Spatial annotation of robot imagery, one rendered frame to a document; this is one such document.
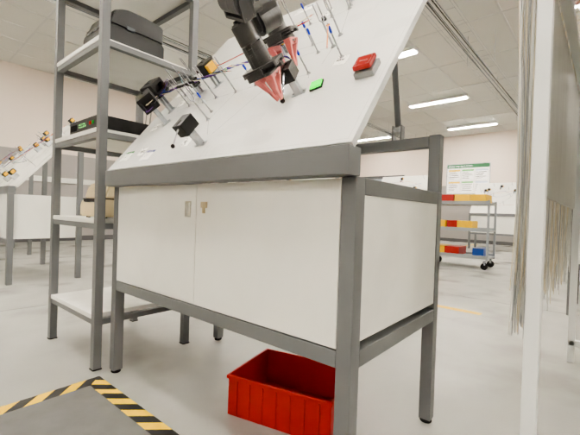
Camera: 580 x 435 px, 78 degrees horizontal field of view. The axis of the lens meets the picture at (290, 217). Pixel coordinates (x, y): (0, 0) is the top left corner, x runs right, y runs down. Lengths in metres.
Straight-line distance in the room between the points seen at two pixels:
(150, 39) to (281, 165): 1.37
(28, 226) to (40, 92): 5.06
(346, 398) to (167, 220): 0.84
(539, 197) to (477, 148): 11.44
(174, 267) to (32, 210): 2.83
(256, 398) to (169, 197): 0.75
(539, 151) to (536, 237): 0.20
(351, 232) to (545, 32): 0.63
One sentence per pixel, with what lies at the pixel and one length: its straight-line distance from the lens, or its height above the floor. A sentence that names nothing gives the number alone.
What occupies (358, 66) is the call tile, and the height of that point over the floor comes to 1.09.
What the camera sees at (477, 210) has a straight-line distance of 9.90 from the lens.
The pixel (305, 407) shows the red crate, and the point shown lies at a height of 0.10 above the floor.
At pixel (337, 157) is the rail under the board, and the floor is 0.84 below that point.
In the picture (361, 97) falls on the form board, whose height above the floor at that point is 1.00.
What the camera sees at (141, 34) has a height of 1.56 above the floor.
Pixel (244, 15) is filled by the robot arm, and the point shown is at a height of 1.16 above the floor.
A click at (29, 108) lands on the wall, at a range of 8.67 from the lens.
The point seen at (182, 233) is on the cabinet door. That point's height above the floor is 0.63.
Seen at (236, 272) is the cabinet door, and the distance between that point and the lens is 1.07.
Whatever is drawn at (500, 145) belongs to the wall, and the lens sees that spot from 12.28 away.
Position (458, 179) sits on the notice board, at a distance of 12.39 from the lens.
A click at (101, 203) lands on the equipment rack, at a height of 0.73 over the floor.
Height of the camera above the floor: 0.71
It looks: 1 degrees down
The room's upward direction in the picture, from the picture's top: 2 degrees clockwise
